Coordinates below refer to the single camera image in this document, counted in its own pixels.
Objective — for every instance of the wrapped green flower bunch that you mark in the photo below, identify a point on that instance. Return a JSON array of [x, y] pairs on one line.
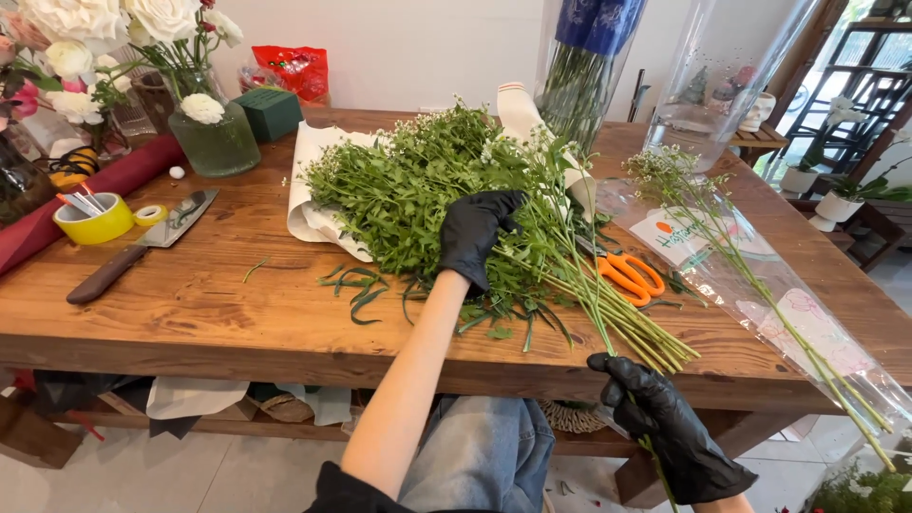
[[866, 491]]

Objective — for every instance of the large white plant pot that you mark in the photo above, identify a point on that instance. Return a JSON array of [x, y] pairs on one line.
[[838, 206]]

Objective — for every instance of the person's black sleeve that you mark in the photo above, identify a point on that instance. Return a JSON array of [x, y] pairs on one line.
[[349, 495]]

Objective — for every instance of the white roses bouquet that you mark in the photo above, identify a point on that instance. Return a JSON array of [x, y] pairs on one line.
[[78, 21]]

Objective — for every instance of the white orange tipped sticks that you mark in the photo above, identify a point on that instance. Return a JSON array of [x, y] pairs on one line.
[[87, 202]]

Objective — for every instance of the small clear tape roll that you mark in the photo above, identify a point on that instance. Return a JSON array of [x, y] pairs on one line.
[[151, 215]]

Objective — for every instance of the blue wrapped flower bunch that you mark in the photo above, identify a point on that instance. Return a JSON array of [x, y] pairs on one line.
[[598, 25]]

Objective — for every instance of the person's right hand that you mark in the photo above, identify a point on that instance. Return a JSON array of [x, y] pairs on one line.
[[677, 442]]

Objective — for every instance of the person's left fingers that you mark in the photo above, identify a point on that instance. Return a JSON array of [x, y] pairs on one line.
[[499, 205]]

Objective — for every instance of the clear cellophane flower sleeve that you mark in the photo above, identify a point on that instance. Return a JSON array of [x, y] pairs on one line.
[[805, 320]]

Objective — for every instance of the ribbed clear glass vase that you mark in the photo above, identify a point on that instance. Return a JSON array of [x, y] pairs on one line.
[[139, 110]]

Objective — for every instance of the single cut green leaf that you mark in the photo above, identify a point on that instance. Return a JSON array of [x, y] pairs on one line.
[[254, 270]]

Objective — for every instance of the small white ball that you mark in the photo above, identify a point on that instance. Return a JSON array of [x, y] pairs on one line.
[[177, 172]]

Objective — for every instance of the cluttered lower table shelf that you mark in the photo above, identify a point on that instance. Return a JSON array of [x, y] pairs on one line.
[[192, 399]]

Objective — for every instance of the bunch of green flower stems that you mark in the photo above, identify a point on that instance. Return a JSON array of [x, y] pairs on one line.
[[399, 192]]

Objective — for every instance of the tall clear glass vase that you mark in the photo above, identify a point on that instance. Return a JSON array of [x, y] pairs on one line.
[[570, 107]]

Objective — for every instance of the low wooden bench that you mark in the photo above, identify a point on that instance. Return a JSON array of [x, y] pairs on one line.
[[876, 228]]

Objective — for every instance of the person's right fingers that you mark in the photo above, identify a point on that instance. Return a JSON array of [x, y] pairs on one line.
[[627, 406]]

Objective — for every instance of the loose white flowered stems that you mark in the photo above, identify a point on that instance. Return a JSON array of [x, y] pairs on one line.
[[662, 171]]

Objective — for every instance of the small white plant pot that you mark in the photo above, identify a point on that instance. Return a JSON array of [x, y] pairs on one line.
[[798, 180]]

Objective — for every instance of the wicker basket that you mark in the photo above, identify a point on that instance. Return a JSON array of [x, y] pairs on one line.
[[570, 417]]

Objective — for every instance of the yellow tape roll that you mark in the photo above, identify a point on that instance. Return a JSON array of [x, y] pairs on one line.
[[96, 226]]

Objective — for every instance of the red wrapping paper roll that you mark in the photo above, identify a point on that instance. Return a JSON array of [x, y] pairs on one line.
[[107, 185]]

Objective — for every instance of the red plastic bag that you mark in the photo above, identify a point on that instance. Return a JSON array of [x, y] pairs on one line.
[[296, 71]]

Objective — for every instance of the white wrapping paper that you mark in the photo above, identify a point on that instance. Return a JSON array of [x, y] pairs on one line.
[[313, 149]]

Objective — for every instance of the pink flowers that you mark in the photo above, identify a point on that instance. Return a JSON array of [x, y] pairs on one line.
[[25, 100]]

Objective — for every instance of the black metal rack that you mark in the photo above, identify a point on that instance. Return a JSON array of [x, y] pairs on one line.
[[869, 78]]

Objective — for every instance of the green floral foam block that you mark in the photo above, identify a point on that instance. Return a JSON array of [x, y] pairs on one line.
[[269, 112]]

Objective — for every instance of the dark glass vase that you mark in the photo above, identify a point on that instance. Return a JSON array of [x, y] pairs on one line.
[[21, 182]]

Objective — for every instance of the heap of cut green leaves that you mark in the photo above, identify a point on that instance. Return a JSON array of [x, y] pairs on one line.
[[360, 288]]

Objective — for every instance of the person's blue jeans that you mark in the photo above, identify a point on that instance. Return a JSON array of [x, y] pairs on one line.
[[484, 456]]

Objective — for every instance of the green glass vase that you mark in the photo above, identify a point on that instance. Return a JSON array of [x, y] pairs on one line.
[[214, 146]]

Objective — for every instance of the small wooden side table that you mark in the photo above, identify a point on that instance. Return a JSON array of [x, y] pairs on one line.
[[759, 139]]

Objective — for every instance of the yellow and black tool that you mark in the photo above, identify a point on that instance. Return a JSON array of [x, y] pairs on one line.
[[71, 169]]

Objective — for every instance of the person's left hand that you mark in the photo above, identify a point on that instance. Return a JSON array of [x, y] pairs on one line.
[[470, 235]]

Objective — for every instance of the tall empty clear vase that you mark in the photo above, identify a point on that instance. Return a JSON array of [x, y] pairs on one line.
[[684, 135]]

